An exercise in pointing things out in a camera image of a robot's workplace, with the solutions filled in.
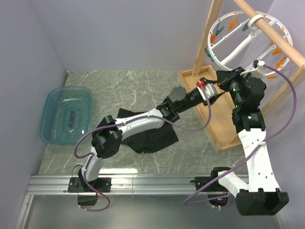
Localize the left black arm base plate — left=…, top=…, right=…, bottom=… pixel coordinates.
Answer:
left=68, top=177, right=112, bottom=193

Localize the aluminium mounting rail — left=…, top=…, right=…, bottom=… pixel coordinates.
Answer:
left=26, top=173, right=210, bottom=196

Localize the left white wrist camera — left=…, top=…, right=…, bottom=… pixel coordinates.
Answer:
left=197, top=81, right=218, bottom=101

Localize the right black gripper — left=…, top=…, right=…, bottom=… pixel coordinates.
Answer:
left=216, top=67, right=250, bottom=108

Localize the white round clip hanger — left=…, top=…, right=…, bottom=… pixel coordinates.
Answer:
left=207, top=10, right=293, bottom=70

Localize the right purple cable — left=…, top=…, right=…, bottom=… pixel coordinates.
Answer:
left=183, top=64, right=297, bottom=207

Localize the orange clothes peg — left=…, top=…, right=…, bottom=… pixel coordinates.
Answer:
left=228, top=16, right=239, bottom=31
left=272, top=48, right=282, bottom=55
left=276, top=56, right=287, bottom=69

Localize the teal transparent plastic bin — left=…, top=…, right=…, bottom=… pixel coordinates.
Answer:
left=40, top=86, right=93, bottom=145

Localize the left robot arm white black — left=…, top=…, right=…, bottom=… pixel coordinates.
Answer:
left=74, top=77, right=221, bottom=192

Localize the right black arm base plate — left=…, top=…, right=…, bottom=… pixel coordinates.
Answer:
left=190, top=177, right=216, bottom=192

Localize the purple cable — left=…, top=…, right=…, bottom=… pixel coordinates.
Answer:
left=73, top=86, right=212, bottom=211
left=183, top=64, right=297, bottom=207

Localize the black striped underwear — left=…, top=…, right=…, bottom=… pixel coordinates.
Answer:
left=116, top=108, right=179, bottom=154

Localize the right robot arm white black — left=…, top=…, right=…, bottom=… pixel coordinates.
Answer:
left=199, top=67, right=289, bottom=216

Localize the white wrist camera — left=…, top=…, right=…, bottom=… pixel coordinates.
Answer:
left=240, top=60, right=268, bottom=79
left=197, top=81, right=218, bottom=101

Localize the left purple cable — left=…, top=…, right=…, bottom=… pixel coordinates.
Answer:
left=73, top=86, right=212, bottom=211

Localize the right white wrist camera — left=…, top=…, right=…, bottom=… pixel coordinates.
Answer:
left=240, top=60, right=268, bottom=79

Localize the wooden hanger rack frame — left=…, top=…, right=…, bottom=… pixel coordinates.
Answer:
left=178, top=0, right=305, bottom=152

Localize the teal clothes peg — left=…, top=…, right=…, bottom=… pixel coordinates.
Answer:
left=204, top=47, right=214, bottom=62
left=214, top=24, right=224, bottom=36

